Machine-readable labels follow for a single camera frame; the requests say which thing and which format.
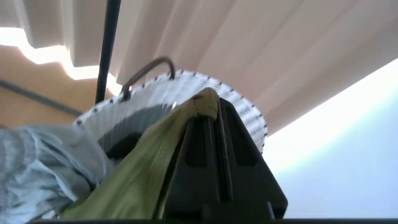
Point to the white laundry basket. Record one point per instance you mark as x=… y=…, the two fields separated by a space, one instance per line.
x=149 y=93

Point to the black clothes rack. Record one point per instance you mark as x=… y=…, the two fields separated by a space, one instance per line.
x=107 y=46

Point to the green shirt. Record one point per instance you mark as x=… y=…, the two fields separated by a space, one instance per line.
x=133 y=174

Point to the beige curtain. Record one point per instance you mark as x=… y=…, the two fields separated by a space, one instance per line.
x=248 y=46

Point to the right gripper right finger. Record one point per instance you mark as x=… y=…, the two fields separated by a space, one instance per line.
x=248 y=174

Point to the pale grey shorts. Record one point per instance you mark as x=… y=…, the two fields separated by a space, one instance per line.
x=46 y=171

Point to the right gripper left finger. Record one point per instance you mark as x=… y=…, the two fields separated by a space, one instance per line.
x=192 y=174

